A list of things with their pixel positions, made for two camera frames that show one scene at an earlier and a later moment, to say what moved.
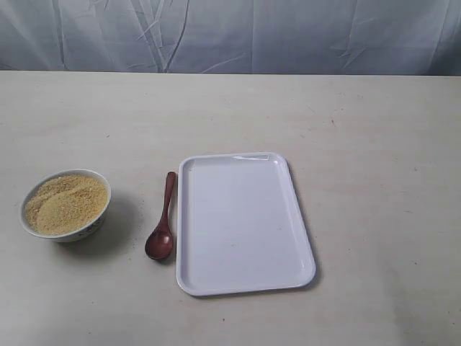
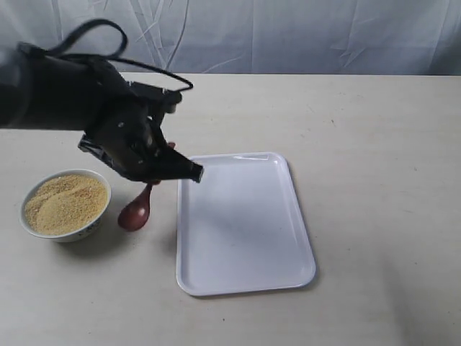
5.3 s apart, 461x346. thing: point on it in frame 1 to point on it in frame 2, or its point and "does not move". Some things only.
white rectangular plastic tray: x=238 y=227 does not move
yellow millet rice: x=65 y=204 does not move
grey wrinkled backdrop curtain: x=292 y=37 does not move
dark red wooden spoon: x=160 y=241 to x=134 y=215
